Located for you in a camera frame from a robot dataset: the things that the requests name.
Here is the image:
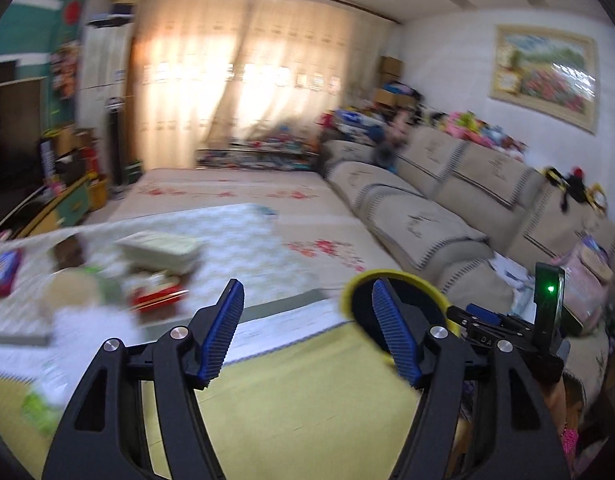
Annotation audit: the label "yellow bucket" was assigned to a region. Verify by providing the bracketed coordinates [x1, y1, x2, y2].
[88, 172, 109, 211]

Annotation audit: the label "person's right forearm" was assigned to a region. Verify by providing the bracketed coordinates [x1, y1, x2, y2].
[540, 377, 588, 466]

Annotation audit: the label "brown plastic tray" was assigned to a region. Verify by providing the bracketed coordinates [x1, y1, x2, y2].
[52, 236, 87, 270]

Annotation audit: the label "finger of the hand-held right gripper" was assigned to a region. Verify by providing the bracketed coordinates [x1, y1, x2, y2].
[465, 304, 504, 326]
[446, 306, 491, 343]

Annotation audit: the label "red snack packet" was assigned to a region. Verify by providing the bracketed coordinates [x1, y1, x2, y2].
[130, 272, 191, 313]

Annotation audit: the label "black tower fan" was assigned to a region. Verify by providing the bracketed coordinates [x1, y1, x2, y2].
[105, 99, 126, 195]

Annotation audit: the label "stack of cardboard boxes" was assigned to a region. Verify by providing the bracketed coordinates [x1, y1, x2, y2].
[375, 55, 407, 111]

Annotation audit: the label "glass coffee table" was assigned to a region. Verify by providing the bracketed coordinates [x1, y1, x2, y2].
[195, 137, 323, 173]

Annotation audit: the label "pile of plush toys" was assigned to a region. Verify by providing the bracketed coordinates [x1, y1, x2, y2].
[427, 110, 528, 161]

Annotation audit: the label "large black television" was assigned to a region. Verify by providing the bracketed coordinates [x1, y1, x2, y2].
[0, 77, 48, 208]

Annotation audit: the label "framed flower painting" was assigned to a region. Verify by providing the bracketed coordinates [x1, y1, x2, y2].
[490, 24, 601, 135]

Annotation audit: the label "beige curtain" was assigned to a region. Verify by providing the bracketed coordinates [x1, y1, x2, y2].
[128, 0, 403, 171]

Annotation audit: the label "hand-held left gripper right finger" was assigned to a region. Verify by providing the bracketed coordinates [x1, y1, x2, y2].
[371, 278, 571, 480]

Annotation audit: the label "yellow round bin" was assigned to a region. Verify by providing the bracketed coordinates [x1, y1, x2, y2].
[341, 269, 459, 363]

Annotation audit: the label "flat red box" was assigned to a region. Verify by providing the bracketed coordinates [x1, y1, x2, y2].
[0, 249, 24, 302]

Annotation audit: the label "green chevron tablecloth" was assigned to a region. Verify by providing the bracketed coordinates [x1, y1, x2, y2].
[0, 202, 353, 361]

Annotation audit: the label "beige round container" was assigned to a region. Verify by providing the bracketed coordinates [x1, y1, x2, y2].
[42, 267, 118, 321]

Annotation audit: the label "yellow toy truck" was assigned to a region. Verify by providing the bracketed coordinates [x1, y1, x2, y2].
[542, 165, 609, 217]

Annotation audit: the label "hanging artificial flowers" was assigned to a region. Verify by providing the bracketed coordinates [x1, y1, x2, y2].
[52, 42, 82, 100]

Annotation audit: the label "pink bag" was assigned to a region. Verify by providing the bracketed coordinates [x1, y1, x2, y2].
[552, 237, 614, 332]

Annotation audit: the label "boxes on air conditioner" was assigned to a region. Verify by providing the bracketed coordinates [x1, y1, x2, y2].
[88, 2, 137, 28]

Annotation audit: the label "grey plush toy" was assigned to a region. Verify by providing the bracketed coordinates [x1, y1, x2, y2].
[373, 127, 404, 172]

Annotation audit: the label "teal and yellow cabinet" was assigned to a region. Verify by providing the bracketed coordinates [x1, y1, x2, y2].
[0, 175, 108, 241]

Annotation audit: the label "pale green cardboard box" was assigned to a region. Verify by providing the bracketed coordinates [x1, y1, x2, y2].
[115, 231, 203, 273]

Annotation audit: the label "yellow lattice table cover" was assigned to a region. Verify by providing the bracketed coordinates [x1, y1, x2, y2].
[0, 327, 438, 480]

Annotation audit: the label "beige sofa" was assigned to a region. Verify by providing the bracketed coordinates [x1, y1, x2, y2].
[320, 125, 615, 411]

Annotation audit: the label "open cardboard box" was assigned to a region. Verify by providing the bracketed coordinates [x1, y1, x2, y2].
[55, 127, 96, 158]

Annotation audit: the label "beige floral rug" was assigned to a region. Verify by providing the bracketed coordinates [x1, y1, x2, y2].
[88, 167, 403, 281]

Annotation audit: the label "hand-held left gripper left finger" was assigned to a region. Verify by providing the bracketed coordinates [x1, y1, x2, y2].
[42, 278, 246, 480]

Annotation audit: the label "green wrapper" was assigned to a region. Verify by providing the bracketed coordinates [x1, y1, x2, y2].
[20, 390, 63, 436]

